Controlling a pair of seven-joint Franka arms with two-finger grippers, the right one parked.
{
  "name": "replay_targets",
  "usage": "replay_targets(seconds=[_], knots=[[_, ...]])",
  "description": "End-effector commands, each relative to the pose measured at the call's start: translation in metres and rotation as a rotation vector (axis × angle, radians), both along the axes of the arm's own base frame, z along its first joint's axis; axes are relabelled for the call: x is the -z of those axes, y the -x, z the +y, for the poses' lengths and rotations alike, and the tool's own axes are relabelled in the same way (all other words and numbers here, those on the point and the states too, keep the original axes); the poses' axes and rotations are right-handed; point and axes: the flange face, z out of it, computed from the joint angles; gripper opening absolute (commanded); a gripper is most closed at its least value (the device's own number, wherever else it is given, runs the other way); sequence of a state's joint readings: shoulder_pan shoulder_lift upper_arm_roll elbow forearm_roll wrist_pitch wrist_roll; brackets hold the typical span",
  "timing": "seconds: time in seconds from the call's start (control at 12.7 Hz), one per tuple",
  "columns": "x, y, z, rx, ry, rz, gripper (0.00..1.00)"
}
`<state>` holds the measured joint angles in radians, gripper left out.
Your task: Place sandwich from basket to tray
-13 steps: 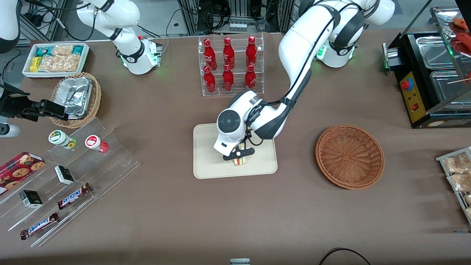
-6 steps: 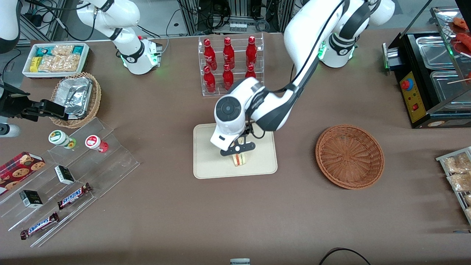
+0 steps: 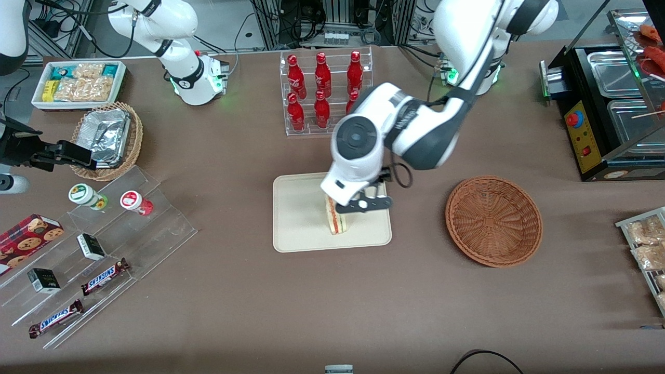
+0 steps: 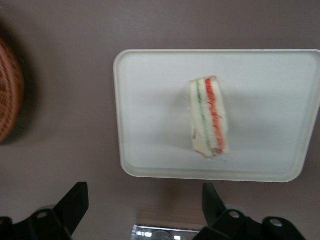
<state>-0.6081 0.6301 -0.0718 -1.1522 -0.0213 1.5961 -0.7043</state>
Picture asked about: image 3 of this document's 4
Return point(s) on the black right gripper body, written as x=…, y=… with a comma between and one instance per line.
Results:
x=22, y=149

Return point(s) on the plastic sandwich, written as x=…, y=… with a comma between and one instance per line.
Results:
x=336, y=221

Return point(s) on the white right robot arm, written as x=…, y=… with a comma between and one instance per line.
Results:
x=187, y=72

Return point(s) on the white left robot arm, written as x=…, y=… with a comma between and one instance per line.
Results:
x=426, y=124

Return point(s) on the small tan wicker basket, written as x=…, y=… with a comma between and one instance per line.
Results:
x=132, y=150

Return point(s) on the cream plastic tray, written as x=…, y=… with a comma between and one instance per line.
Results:
x=301, y=218

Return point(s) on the large brown wicker basket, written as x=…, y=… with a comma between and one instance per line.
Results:
x=493, y=221

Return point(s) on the green lid yogurt cup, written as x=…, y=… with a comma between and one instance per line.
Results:
x=83, y=194

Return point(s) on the white snack bin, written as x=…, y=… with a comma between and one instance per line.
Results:
x=39, y=98

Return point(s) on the yellow snack packet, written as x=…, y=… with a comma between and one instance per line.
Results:
x=49, y=91

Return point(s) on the clear rice cracker bag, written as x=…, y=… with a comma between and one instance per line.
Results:
x=85, y=89

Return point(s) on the red lid yogurt cup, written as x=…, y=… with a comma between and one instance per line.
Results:
x=132, y=200

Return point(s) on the teal snack packet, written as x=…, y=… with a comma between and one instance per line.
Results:
x=63, y=72

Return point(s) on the red cookie box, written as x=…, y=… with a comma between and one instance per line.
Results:
x=26, y=239

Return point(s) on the red cola bottle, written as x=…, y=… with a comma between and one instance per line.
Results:
x=322, y=75
x=355, y=72
x=351, y=103
x=295, y=113
x=321, y=110
x=295, y=75

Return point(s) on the small black box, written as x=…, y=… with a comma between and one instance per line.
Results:
x=43, y=280
x=91, y=246

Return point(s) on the clear acrylic step display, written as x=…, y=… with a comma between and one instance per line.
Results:
x=161, y=228

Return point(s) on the snickers chocolate bar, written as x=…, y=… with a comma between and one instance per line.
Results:
x=56, y=318
x=104, y=277

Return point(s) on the clear acrylic bottle rack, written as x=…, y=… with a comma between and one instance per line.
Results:
x=335, y=57

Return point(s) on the white power strip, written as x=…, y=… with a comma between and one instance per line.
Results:
x=335, y=37

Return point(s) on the grey device at table edge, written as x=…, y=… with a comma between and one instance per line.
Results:
x=338, y=369

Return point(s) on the red emergency stop button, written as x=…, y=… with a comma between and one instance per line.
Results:
x=574, y=119

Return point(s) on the black food warmer machine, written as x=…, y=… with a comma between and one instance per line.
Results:
x=589, y=135

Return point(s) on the steel food pan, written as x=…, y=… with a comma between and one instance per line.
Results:
x=613, y=72
x=634, y=122

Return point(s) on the clear bagged pastry pack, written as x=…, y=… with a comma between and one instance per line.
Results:
x=649, y=257
x=647, y=231

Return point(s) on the aluminium frame rack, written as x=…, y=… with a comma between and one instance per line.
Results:
x=291, y=21

